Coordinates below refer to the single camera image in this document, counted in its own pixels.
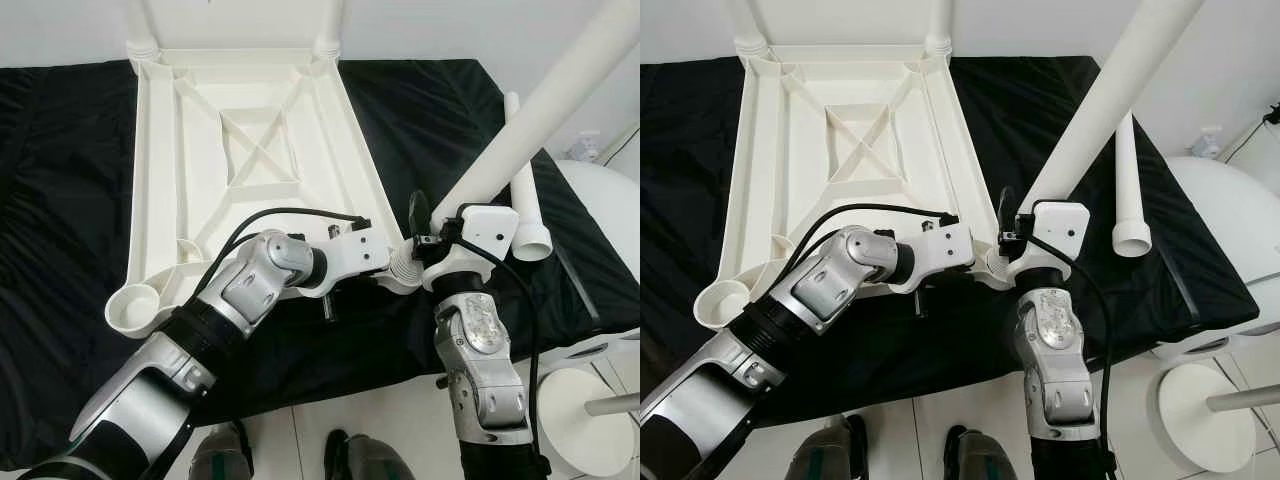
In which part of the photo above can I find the white plastic table top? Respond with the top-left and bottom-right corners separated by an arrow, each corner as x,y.
693,42 -> 1016,331
105,45 -> 426,339

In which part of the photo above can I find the grey robot right leg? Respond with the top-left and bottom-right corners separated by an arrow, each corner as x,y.
325,430 -> 416,480
945,425 -> 1031,480

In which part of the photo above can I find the black table cloth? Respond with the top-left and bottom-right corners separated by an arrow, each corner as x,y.
640,55 -> 1261,431
0,58 -> 641,471

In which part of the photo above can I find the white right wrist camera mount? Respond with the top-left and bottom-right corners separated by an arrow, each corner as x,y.
1005,200 -> 1091,289
422,203 -> 521,293

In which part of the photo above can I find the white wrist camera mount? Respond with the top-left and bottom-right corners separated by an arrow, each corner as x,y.
310,225 -> 391,299
900,220 -> 976,294
1005,200 -> 1091,289
422,203 -> 521,293

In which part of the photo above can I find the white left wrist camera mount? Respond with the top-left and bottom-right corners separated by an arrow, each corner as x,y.
900,220 -> 976,294
310,225 -> 391,299

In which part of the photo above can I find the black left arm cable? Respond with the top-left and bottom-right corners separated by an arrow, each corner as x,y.
775,203 -> 961,301
195,207 -> 373,311

